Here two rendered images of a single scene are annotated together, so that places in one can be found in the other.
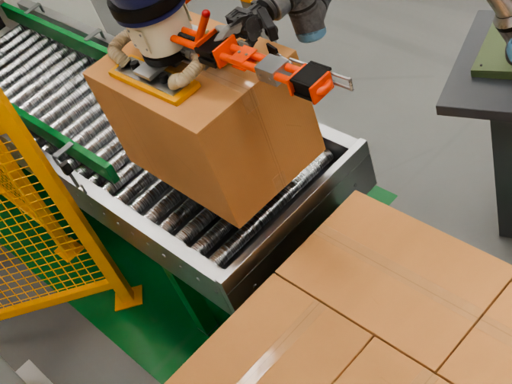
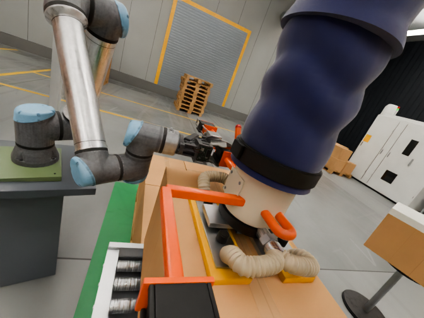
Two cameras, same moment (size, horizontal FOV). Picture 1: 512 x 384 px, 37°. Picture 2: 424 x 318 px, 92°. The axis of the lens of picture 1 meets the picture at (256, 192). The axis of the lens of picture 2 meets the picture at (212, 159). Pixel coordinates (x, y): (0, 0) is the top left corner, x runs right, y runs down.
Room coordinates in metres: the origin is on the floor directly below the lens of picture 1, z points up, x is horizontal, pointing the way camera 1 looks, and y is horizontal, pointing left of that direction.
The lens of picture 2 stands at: (2.53, -0.01, 1.44)
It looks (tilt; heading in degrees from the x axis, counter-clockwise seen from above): 20 degrees down; 187
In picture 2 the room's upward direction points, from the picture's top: 21 degrees clockwise
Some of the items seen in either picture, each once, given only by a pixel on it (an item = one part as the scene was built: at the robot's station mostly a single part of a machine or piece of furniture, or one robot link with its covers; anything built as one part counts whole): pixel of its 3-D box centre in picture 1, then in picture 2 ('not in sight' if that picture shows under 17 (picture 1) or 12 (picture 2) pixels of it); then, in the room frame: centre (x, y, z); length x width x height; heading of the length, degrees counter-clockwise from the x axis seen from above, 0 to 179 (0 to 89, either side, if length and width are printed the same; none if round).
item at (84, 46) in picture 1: (95, 43); not in sight; (3.15, 0.43, 0.60); 1.60 x 0.11 x 0.09; 30
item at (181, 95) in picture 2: not in sight; (192, 94); (-5.62, -2.69, 0.65); 1.29 x 1.10 x 1.30; 28
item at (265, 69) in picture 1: (273, 70); (212, 137); (1.60, -0.16, 1.20); 0.07 x 0.07 x 0.04; 30
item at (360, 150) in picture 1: (296, 212); (180, 252); (1.69, -0.10, 0.58); 0.70 x 0.03 x 0.06; 120
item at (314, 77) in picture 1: (309, 83); (207, 128); (1.48, -0.22, 1.20); 0.08 x 0.07 x 0.05; 30
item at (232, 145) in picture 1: (204, 110); (211, 269); (1.99, 0.06, 0.87); 0.60 x 0.40 x 0.40; 28
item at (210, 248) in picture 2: not in sight; (213, 220); (2.05, 0.00, 1.10); 0.34 x 0.10 x 0.05; 30
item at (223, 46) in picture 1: (216, 48); (228, 156); (1.78, -0.05, 1.20); 0.10 x 0.08 x 0.06; 120
